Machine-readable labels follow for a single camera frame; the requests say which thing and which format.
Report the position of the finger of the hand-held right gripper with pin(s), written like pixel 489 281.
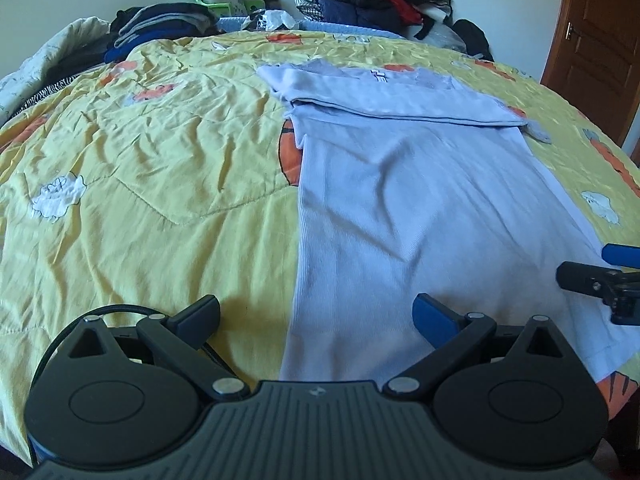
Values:
pixel 622 253
pixel 585 277

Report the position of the navy padded jacket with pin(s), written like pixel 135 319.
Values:
pixel 350 17

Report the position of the crumpled white plastic bag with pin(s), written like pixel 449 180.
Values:
pixel 280 20

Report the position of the green plastic chair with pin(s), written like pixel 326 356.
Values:
pixel 220 8

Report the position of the stack of folded dark clothes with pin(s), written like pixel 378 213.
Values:
pixel 160 20

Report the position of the brown wooden door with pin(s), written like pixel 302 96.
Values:
pixel 600 35

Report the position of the clear plastic bag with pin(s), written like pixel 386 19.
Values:
pixel 445 37

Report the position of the black white striped cloth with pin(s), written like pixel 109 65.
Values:
pixel 42 94

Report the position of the white printed quilt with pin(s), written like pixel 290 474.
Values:
pixel 45 55

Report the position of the blue knitted blanket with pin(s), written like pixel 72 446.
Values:
pixel 235 24

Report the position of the light purple long-sleeve shirt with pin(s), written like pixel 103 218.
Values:
pixel 400 210

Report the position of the yellow carrot print quilt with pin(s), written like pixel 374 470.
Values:
pixel 150 160

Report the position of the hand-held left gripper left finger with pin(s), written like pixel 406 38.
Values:
pixel 195 317

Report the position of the black bag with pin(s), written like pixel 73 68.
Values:
pixel 472 37

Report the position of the black white checked cloth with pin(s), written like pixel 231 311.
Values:
pixel 306 8

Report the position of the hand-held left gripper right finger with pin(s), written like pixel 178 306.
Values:
pixel 432 320

